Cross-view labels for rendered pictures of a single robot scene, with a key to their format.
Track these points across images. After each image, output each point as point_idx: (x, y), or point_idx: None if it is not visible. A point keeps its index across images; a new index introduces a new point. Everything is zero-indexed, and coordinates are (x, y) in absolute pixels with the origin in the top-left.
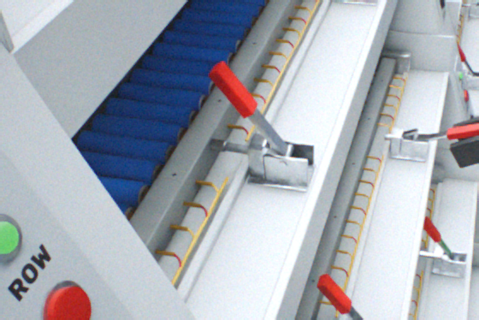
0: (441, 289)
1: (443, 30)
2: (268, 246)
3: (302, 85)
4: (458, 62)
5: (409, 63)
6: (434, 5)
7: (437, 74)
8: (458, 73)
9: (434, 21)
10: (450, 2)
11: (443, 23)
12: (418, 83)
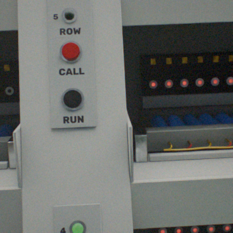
0: None
1: (54, 135)
2: None
3: None
4: (90, 211)
5: (8, 152)
6: (33, 87)
7: (11, 182)
8: (74, 222)
9: (20, 105)
10: (127, 124)
11: (54, 125)
12: None
